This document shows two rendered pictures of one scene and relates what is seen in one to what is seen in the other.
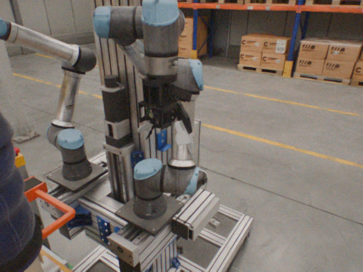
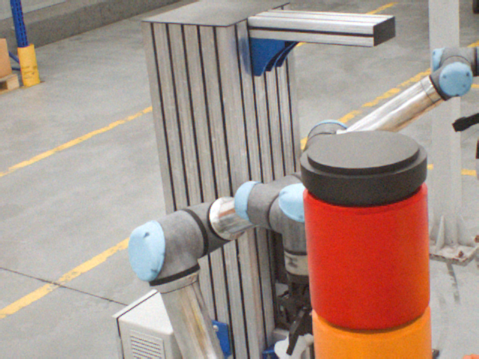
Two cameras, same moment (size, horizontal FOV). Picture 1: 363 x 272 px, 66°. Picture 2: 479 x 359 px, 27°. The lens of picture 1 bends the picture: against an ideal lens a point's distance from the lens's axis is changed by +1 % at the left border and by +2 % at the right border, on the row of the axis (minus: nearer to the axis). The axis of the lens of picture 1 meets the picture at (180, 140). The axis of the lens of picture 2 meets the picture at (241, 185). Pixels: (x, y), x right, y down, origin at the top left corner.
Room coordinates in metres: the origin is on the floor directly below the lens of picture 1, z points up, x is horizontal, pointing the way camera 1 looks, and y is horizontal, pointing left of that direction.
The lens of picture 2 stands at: (1.10, 2.46, 2.47)
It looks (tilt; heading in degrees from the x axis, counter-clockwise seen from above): 21 degrees down; 275
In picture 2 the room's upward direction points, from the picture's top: 6 degrees counter-clockwise
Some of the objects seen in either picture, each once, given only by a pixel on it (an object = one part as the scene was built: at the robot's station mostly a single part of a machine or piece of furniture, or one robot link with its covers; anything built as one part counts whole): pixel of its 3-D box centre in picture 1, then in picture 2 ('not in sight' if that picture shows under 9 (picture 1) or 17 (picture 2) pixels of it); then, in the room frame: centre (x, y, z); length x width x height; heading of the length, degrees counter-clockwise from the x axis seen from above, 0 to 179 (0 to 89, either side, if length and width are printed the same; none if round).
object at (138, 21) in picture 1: (161, 23); (454, 64); (0.74, 0.05, 1.82); 0.11 x 0.11 x 0.08; 82
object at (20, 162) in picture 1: (34, 217); not in sight; (1.47, 1.01, 0.50); 0.07 x 0.07 x 1.00; 57
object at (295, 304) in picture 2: not in sight; (305, 297); (1.14, 0.84, 1.62); 0.09 x 0.08 x 0.12; 128
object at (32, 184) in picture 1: (31, 189); not in sight; (0.91, 0.60, 1.18); 0.09 x 0.08 x 0.05; 147
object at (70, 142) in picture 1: (71, 144); not in sight; (1.24, 0.55, 1.20); 0.13 x 0.12 x 0.14; 43
